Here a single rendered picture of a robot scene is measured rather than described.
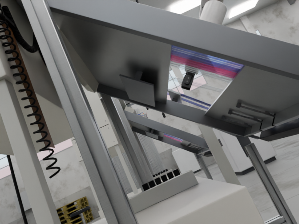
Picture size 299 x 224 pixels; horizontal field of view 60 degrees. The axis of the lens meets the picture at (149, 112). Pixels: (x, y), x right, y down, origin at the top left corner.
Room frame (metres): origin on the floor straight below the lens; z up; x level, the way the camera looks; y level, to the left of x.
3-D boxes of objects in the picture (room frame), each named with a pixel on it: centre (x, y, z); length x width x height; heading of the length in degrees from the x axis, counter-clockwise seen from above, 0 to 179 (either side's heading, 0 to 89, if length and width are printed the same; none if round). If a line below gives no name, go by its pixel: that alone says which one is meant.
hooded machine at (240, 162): (5.18, -1.35, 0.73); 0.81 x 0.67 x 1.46; 90
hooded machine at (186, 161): (10.74, -0.52, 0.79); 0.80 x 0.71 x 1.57; 90
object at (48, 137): (0.56, 0.23, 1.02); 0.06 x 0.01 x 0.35; 3
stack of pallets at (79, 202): (10.66, 4.54, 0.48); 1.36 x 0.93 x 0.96; 90
